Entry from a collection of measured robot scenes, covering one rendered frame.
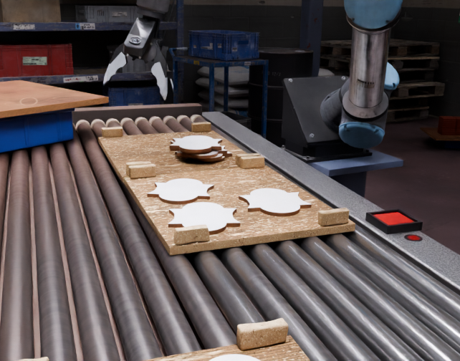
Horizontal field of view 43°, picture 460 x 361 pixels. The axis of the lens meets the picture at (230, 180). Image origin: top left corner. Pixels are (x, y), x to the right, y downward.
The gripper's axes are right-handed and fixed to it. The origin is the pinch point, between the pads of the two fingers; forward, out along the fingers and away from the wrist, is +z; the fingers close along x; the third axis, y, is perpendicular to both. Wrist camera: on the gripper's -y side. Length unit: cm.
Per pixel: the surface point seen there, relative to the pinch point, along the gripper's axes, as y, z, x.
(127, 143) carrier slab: 16.8, 17.0, 2.0
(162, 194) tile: -28.6, 13.1, -14.4
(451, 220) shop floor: 216, 71, -175
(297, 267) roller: -53, 11, -40
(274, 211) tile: -37, 8, -36
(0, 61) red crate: 354, 67, 175
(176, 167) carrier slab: -5.5, 13.6, -14.4
